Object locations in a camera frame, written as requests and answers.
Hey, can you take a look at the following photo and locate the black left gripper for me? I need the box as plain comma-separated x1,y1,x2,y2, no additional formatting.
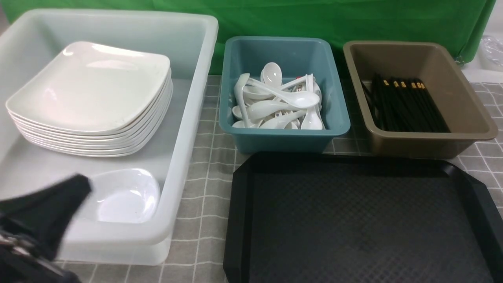
1,174,92,283

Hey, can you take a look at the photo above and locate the small white bowl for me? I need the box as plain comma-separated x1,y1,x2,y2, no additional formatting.
77,168,161,224

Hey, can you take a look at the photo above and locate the large white square plate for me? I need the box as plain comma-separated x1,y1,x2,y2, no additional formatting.
5,41,171,134

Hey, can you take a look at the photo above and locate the white ceramic soup spoon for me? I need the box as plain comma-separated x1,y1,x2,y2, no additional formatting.
234,72,252,128

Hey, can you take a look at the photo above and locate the stack of white plates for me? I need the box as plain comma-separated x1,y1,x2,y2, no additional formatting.
10,78,174,157

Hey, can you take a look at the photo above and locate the large white plastic tub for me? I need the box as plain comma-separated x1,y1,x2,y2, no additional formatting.
0,9,218,265

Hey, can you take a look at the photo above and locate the grey checked tablecloth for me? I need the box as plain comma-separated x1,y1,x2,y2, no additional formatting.
0,75,503,283

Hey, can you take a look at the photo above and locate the black serving tray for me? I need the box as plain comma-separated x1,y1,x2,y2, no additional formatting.
223,152,503,283

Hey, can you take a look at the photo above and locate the pile of white spoons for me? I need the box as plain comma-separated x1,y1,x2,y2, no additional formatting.
231,62,326,130

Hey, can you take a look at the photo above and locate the teal plastic bin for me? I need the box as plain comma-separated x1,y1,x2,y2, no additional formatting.
219,36,351,154

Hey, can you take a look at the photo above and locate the bundle of black chopsticks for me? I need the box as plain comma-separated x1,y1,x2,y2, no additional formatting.
360,73,450,134

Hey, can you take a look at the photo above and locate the brown plastic bin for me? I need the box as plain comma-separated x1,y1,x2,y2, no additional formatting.
343,41,498,159

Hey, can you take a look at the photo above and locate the green backdrop cloth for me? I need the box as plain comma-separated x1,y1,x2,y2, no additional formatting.
1,0,496,75

